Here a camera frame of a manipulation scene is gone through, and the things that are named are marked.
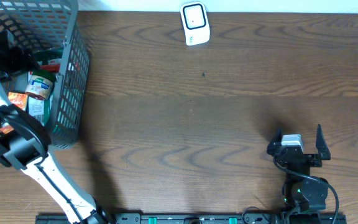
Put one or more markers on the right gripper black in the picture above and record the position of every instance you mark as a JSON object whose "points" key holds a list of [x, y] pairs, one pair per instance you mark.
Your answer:
{"points": [[316, 160]]}

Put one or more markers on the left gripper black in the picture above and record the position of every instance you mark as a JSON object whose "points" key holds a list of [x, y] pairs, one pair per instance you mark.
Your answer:
{"points": [[14, 66]]}

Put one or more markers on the green lid jar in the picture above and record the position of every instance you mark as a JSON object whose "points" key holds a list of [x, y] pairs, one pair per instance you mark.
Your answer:
{"points": [[40, 84]]}

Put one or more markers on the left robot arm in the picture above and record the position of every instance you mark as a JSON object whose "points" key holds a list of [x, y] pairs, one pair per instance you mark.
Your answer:
{"points": [[24, 141]]}

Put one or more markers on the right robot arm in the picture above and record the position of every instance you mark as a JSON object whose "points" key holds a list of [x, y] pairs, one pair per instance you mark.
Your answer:
{"points": [[304, 195]]}

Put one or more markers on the white barcode scanner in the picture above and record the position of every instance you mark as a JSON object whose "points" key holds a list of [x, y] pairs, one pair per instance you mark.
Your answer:
{"points": [[195, 23]]}

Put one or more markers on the orange juice carton upper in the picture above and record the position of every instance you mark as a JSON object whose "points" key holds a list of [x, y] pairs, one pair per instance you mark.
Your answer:
{"points": [[18, 99]]}

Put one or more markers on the orange juice carton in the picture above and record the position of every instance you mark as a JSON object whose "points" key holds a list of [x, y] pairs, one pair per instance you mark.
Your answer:
{"points": [[6, 128], [18, 99]]}

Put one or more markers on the grey plastic mesh basket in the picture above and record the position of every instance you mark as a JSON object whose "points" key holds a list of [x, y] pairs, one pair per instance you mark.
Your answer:
{"points": [[45, 24]]}

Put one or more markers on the green sponge pack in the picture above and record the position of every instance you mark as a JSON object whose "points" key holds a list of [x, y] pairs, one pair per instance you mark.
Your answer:
{"points": [[48, 60]]}

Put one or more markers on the orange juice carton lower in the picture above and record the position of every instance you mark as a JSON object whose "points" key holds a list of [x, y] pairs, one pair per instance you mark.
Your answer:
{"points": [[6, 128]]}

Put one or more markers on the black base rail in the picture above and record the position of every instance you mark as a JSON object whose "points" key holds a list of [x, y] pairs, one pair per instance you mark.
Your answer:
{"points": [[252, 218]]}

